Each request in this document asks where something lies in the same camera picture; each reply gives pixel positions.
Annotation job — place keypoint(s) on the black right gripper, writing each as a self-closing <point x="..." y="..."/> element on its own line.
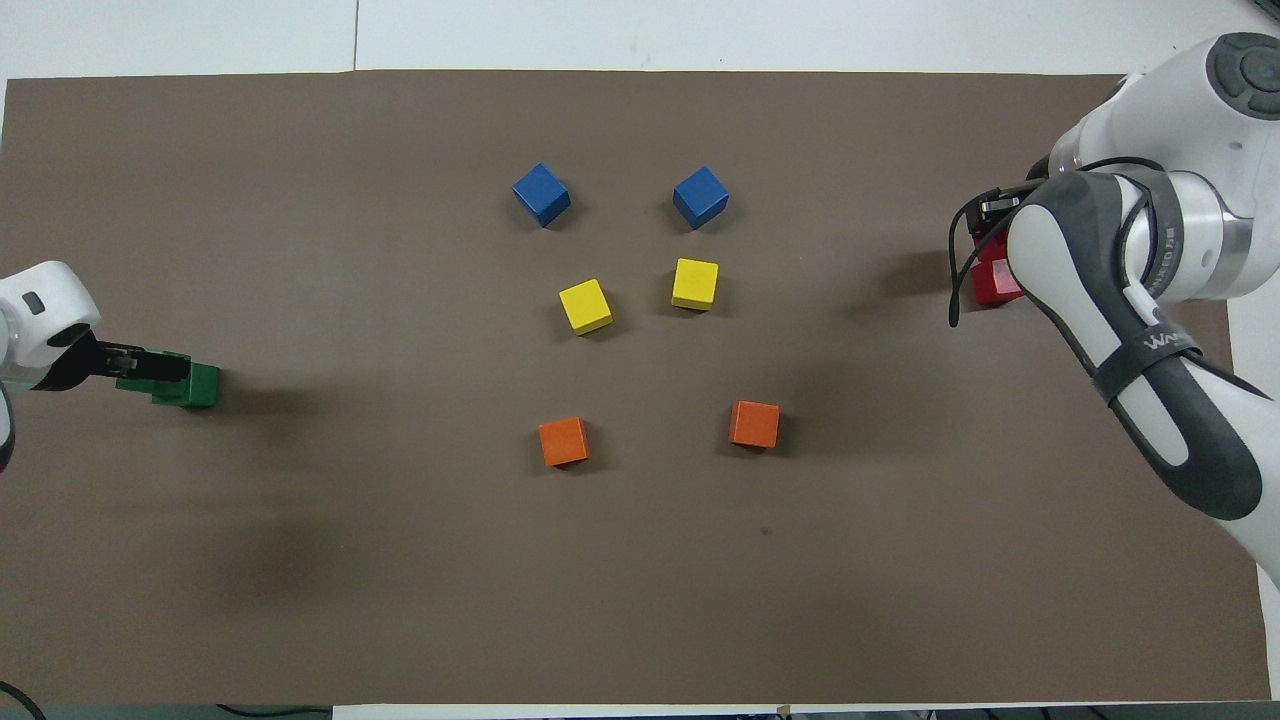
<point x="1005" y="203"/>

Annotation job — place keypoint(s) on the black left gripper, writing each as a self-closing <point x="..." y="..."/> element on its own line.
<point x="75" y="362"/>

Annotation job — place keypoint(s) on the red wooden cube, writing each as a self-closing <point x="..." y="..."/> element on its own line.
<point x="985" y="245"/>
<point x="995" y="285"/>

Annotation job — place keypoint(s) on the green wooden cube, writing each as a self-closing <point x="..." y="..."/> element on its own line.
<point x="172" y="370"/>
<point x="203" y="386"/>

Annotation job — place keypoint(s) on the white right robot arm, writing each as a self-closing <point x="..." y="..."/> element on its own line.
<point x="1200" y="130"/>

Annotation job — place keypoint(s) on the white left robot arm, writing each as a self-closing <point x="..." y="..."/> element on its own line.
<point x="40" y="330"/>

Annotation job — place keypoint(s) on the blue wooden cube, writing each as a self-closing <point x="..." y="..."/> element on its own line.
<point x="700" y="197"/>
<point x="541" y="194"/>

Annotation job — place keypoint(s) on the yellow wooden cube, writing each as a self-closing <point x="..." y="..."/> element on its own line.
<point x="695" y="285"/>
<point x="585" y="306"/>

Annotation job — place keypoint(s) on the orange wooden cube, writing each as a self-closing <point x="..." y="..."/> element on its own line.
<point x="754" y="425"/>
<point x="563" y="442"/>

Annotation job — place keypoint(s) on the brown table mat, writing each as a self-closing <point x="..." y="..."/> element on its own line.
<point x="400" y="550"/>

